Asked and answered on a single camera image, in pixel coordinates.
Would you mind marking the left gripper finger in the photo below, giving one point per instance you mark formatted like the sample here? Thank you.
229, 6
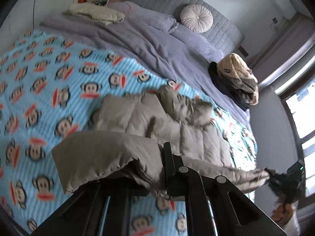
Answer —
209, 210

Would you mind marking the beige puffer jacket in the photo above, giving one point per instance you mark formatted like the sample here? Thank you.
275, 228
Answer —
128, 134

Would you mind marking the beige patterned folded clothes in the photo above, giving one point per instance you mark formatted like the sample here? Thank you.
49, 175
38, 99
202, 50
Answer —
238, 75

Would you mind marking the person's right hand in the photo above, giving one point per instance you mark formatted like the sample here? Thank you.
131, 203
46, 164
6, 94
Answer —
283, 212

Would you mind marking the window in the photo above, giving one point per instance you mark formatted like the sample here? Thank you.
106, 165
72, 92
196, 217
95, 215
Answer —
298, 99

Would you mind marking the black folded garment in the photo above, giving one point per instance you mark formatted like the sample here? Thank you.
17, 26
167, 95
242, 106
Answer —
224, 87

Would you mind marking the purple duvet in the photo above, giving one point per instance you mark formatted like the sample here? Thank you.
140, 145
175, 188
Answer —
181, 55

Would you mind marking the blue monkey print blanket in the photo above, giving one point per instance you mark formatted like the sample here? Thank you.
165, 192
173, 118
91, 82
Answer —
49, 88

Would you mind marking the round white cushion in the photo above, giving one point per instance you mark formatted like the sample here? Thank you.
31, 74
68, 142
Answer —
197, 18

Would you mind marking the purple pillow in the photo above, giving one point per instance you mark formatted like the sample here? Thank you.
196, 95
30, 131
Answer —
137, 14

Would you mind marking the cream folded blanket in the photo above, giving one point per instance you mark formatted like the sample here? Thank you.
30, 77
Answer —
101, 14

